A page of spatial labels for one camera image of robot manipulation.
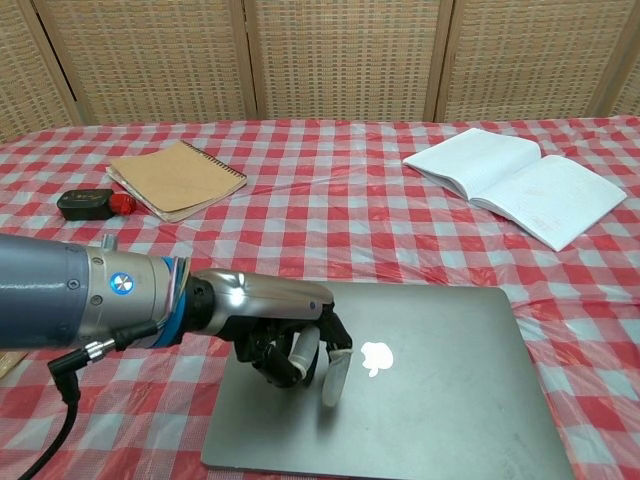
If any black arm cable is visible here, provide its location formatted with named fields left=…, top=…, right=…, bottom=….
left=0, top=322, right=159, bottom=480

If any brown spiral notebook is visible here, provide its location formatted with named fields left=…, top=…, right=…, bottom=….
left=105, top=139, right=249, bottom=224

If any silver laptop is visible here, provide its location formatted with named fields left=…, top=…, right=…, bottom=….
left=200, top=280, right=576, bottom=480

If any black device with red cap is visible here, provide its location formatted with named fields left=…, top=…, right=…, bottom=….
left=55, top=188, right=137, bottom=221

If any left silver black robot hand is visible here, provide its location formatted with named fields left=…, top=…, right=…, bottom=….
left=187, top=268, right=355, bottom=407

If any open white notebook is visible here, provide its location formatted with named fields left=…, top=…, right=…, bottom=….
left=402, top=127, right=629, bottom=253

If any red white checkered tablecloth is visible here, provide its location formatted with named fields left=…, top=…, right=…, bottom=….
left=0, top=114, right=640, bottom=480

